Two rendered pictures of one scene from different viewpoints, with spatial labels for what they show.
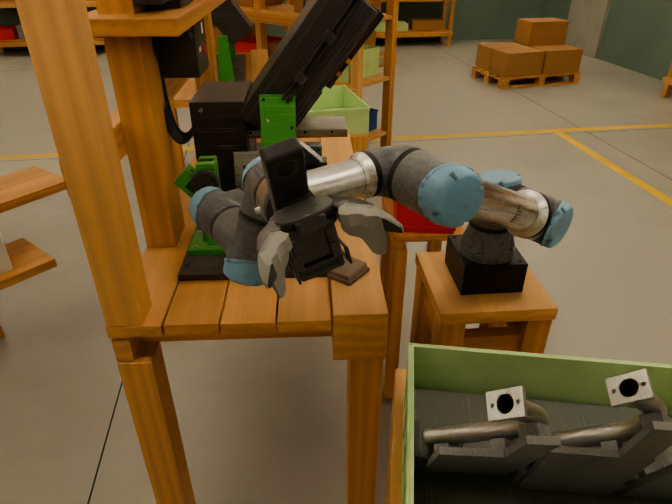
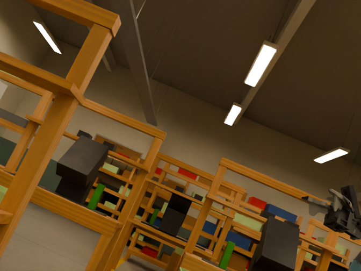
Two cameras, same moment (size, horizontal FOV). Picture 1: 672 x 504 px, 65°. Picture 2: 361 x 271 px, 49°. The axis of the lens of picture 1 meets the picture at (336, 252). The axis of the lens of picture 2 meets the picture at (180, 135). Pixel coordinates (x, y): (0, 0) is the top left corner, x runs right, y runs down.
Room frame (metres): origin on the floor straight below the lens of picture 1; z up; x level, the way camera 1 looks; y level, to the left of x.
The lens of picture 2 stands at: (0.26, -1.37, 1.17)
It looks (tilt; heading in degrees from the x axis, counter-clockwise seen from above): 11 degrees up; 103
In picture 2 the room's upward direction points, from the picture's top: 24 degrees clockwise
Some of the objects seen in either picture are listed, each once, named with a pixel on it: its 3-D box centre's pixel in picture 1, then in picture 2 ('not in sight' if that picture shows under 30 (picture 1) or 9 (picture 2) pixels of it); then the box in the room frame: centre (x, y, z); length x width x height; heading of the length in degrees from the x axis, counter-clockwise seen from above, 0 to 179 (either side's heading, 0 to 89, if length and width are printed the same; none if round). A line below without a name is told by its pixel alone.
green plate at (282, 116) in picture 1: (278, 125); not in sight; (1.70, 0.19, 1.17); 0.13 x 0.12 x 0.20; 3
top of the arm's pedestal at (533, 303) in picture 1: (480, 283); not in sight; (1.28, -0.42, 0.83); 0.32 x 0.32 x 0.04; 5
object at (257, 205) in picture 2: not in sight; (213, 236); (-0.11, 7.08, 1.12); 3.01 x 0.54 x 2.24; 8
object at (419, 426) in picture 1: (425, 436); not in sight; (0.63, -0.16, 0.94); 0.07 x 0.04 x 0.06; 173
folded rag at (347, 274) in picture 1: (348, 269); not in sight; (1.22, -0.03, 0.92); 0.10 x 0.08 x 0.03; 143
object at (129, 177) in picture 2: not in sight; (123, 195); (-2.83, 9.11, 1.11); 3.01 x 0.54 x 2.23; 8
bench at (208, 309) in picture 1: (274, 294); not in sight; (1.78, 0.25, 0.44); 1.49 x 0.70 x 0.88; 3
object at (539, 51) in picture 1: (528, 51); not in sight; (7.59, -2.63, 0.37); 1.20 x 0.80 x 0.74; 106
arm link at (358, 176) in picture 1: (317, 187); not in sight; (0.93, 0.04, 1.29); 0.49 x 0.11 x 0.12; 126
